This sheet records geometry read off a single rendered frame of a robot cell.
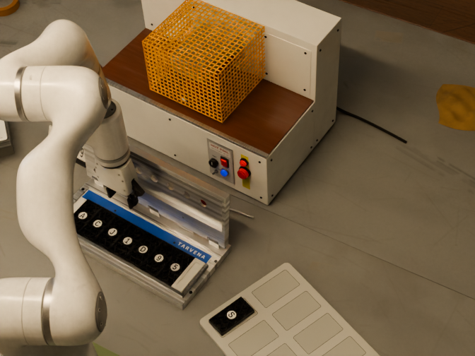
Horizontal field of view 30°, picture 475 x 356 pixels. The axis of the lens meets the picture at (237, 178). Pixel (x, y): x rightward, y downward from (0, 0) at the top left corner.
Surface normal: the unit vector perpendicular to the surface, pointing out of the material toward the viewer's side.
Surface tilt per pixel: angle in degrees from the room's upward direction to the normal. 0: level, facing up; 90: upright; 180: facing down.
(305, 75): 90
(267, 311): 0
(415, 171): 0
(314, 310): 0
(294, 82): 90
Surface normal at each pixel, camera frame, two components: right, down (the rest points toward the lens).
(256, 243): -0.04, -0.64
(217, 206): -0.56, 0.57
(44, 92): -0.09, 0.05
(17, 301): -0.10, -0.37
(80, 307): 0.31, -0.12
